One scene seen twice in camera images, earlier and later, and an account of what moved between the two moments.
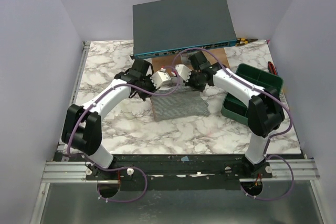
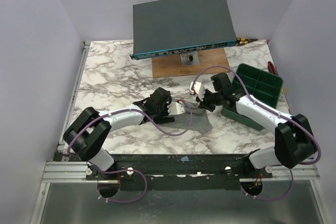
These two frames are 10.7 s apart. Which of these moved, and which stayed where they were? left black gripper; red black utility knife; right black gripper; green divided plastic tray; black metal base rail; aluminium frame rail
Moved: left black gripper; right black gripper
Stayed: green divided plastic tray; red black utility knife; aluminium frame rail; black metal base rail
